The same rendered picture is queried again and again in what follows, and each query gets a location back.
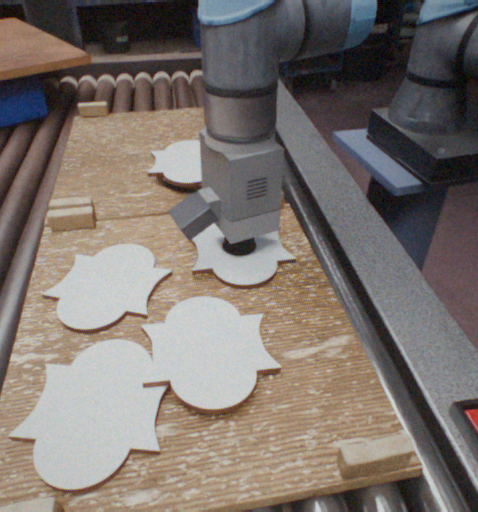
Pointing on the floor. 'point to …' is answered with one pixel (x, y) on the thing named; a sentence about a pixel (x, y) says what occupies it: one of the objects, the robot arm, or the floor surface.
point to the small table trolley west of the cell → (311, 72)
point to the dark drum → (370, 48)
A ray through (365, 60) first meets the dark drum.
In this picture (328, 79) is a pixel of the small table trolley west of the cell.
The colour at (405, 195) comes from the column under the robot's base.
